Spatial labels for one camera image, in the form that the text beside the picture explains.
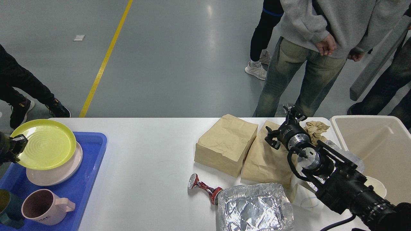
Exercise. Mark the aluminium foil container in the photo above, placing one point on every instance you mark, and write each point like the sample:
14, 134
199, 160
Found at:
257, 207

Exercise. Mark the teal mug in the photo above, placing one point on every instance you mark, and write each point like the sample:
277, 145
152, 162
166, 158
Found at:
11, 210

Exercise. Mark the white paper cup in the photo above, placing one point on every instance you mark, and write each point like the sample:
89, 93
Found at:
377, 185

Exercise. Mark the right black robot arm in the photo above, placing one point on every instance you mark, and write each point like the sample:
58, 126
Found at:
380, 215

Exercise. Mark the blue plastic tray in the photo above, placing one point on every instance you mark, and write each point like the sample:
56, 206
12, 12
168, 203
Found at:
77, 188

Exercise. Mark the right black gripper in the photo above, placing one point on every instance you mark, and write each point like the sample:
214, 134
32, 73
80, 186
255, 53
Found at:
292, 134

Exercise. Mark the pink mug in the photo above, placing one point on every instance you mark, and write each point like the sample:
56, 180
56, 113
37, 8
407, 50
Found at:
45, 207

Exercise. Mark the person with white sneakers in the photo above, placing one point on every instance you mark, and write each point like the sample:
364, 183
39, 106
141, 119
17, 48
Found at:
272, 11

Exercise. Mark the right brown paper bag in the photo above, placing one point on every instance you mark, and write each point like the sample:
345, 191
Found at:
265, 164

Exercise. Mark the beige plastic bin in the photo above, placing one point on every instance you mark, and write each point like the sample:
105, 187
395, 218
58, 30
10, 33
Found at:
384, 145

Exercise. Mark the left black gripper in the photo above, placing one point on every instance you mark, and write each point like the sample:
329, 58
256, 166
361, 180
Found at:
11, 147

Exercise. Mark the crumpled brown paper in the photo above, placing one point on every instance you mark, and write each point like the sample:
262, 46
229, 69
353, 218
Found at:
315, 129

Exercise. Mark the crushed red can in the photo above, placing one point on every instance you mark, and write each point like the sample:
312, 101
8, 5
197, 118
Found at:
213, 193

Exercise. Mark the pink plate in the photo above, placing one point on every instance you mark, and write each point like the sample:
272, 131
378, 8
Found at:
59, 174

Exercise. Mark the yellow plate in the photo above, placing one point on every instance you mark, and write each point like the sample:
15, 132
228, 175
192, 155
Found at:
50, 144

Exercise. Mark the brown paper bag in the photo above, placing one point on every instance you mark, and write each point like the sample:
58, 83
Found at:
226, 144
265, 164

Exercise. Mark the left brown paper bag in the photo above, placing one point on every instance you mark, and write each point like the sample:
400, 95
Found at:
226, 144

